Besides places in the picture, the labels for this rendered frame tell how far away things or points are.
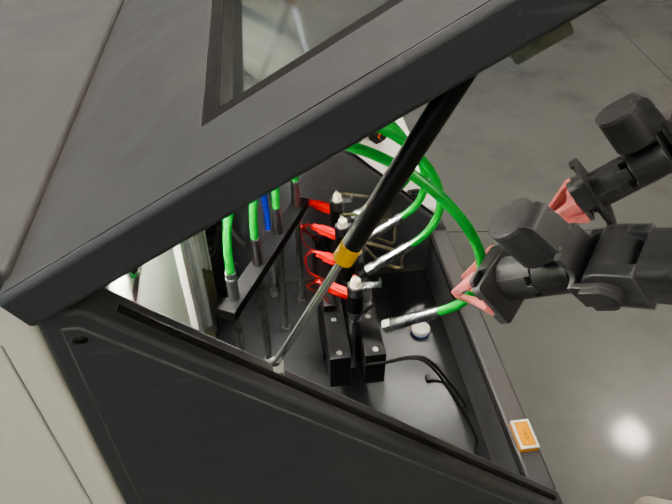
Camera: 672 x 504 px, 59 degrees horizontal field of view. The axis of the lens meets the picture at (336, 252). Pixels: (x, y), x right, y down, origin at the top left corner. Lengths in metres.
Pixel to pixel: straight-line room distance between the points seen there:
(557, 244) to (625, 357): 1.90
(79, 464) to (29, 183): 0.29
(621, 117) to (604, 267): 0.30
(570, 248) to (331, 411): 0.31
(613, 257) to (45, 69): 0.66
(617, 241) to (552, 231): 0.06
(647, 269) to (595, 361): 1.87
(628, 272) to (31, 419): 0.58
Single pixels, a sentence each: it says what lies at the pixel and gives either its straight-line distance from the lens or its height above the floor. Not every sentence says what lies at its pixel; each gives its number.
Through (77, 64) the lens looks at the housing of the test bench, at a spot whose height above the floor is 1.50.
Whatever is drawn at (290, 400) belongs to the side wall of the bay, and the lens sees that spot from 0.61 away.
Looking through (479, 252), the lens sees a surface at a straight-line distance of 0.79.
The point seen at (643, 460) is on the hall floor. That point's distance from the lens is 2.29.
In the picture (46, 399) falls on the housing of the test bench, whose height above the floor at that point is 1.34.
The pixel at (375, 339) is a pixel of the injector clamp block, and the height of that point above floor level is 0.98.
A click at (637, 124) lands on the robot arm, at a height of 1.40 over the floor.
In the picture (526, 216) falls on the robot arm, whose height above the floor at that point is 1.41.
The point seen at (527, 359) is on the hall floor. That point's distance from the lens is 2.41.
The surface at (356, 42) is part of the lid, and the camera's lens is 0.41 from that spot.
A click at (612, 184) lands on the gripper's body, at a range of 0.95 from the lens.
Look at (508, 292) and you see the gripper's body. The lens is 0.76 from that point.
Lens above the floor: 1.80
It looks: 41 degrees down
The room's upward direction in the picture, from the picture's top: straight up
